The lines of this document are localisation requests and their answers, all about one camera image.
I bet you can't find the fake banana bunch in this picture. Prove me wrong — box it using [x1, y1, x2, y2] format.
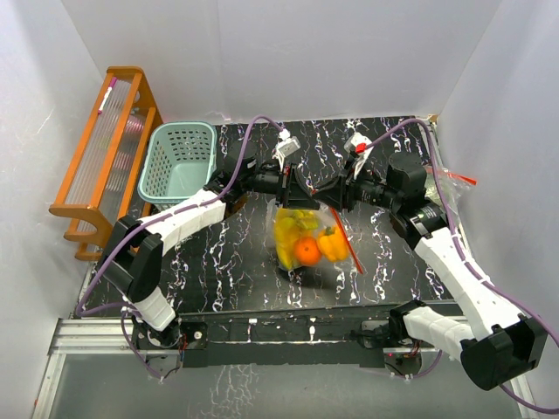
[273, 208, 319, 271]

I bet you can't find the teal plastic basket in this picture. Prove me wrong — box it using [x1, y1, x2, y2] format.
[137, 121, 217, 210]

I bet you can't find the orange wooden rack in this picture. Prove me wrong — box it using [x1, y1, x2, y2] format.
[49, 66, 162, 262]

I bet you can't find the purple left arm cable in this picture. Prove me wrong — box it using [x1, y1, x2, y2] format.
[74, 113, 286, 385]

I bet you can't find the clear zip bag with vegetables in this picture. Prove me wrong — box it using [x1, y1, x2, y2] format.
[424, 165, 478, 218]

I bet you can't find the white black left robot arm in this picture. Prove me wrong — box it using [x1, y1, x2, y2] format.
[102, 137, 319, 348]

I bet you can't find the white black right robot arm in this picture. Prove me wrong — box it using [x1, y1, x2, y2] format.
[313, 153, 548, 390]

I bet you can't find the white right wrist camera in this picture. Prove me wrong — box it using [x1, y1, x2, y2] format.
[344, 132, 372, 180]

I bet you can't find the pink white marker pen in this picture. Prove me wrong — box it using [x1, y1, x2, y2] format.
[97, 77, 117, 115]

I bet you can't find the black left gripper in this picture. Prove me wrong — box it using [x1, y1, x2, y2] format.
[242, 162, 320, 211]

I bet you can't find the fake orange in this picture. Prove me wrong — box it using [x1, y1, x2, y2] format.
[293, 237, 322, 266]

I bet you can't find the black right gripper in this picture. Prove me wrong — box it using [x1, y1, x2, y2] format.
[312, 157, 401, 213]

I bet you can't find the clear zip bag with fruit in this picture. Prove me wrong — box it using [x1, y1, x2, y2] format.
[265, 201, 363, 274]

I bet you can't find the fake yellow bell pepper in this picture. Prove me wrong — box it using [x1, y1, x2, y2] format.
[317, 226, 349, 263]

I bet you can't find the aluminium frame rail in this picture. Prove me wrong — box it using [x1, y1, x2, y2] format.
[33, 306, 528, 418]

